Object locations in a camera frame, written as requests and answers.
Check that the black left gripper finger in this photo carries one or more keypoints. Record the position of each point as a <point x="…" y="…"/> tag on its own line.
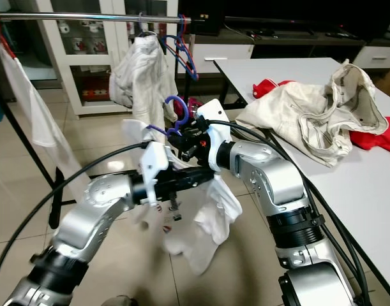
<point x="206" y="176"/>

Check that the purple clothes hanger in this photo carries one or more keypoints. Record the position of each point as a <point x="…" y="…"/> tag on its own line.
<point x="185" y="111"/>

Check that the white shirt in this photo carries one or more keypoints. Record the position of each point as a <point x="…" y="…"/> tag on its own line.
<point x="210" y="223"/>

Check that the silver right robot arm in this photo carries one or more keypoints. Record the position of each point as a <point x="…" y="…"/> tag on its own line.
<point x="277" y="178"/>

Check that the blue clothes hanger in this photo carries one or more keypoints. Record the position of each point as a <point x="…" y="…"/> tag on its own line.
<point x="191" y="67"/>

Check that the red clothes hanger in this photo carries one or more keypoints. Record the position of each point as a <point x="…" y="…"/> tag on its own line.
<point x="0" y="32"/>

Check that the magenta plastic item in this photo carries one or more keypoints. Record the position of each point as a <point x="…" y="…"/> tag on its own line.
<point x="196" y="105"/>

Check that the red cloth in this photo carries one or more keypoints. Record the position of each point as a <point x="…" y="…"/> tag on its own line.
<point x="268" y="88"/>
<point x="376" y="139"/>

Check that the white drawer unit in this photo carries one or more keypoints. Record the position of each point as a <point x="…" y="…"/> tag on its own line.
<point x="220" y="51"/>
<point x="376" y="57"/>

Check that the red patterned box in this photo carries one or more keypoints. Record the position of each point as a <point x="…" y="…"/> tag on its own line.
<point x="97" y="89"/>

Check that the beige jacket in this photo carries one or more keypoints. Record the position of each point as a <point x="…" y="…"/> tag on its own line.
<point x="316" y="115"/>

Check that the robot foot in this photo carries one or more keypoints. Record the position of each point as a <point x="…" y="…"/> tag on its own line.
<point x="118" y="301"/>

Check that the long white garment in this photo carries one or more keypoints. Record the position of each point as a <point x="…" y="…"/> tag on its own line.
<point x="38" y="115"/>

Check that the white glass-door cabinet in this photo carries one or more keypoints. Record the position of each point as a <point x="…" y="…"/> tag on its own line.
<point x="51" y="64"/>

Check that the black tv console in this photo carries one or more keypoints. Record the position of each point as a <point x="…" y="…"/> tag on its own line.
<point x="284" y="19"/>

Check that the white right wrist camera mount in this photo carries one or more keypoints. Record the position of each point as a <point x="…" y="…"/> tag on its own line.
<point x="217" y="137"/>

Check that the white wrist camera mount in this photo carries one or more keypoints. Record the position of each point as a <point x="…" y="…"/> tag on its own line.
<point x="154" y="162"/>
<point x="217" y="137"/>

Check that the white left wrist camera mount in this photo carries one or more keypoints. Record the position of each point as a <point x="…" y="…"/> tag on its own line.
<point x="154" y="162"/>

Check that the black clothes rack frame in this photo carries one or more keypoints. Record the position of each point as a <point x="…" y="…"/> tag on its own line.
<point x="54" y="204"/>

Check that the steel clothes rail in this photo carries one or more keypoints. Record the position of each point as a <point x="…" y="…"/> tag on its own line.
<point x="92" y="17"/>

